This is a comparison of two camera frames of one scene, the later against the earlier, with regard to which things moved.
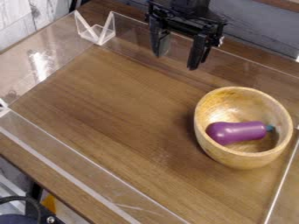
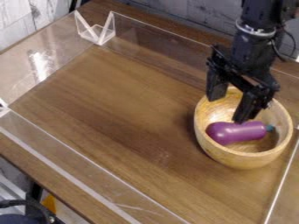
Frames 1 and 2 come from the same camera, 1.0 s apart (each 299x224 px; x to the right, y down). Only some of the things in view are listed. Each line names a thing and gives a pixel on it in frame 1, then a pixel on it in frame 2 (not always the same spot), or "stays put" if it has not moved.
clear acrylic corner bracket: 96,33 stays put
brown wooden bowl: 241,105 stays put
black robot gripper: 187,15 -> 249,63
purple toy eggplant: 224,133 stays put
